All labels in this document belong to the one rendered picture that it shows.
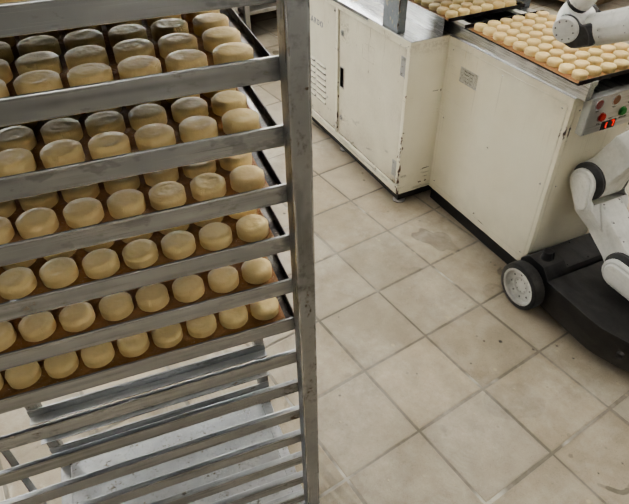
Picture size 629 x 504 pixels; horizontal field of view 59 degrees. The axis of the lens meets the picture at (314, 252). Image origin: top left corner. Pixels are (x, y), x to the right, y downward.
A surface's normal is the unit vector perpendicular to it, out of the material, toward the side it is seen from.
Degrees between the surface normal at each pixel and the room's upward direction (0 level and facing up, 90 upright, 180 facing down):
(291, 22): 90
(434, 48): 90
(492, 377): 0
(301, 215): 90
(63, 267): 0
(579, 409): 0
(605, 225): 90
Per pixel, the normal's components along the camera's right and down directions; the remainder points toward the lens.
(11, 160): -0.02, -0.76
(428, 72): 0.44, 0.58
